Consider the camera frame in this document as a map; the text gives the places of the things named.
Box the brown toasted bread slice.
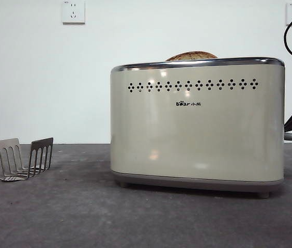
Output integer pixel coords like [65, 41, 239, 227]
[164, 51, 219, 62]

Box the cream two-slot toaster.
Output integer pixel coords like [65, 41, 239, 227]
[110, 56, 286, 199]

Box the metal slotted bread rack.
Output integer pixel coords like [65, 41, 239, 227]
[0, 137, 54, 182]

